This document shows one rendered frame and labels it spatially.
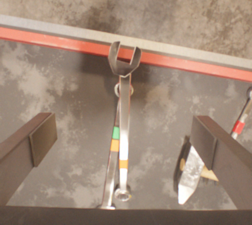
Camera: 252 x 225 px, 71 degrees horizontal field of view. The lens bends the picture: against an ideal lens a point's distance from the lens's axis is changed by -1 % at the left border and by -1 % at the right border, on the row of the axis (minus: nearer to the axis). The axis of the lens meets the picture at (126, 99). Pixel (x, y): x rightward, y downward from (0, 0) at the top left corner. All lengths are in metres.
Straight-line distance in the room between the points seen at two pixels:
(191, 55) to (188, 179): 0.21
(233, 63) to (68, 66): 0.29
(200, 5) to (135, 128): 1.13
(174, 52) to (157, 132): 0.14
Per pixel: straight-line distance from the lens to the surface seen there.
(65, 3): 1.30
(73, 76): 0.29
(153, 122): 0.30
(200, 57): 0.35
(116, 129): 0.29
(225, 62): 0.37
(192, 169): 0.32
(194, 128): 0.16
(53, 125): 0.17
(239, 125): 0.35
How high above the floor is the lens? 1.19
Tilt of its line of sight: 80 degrees down
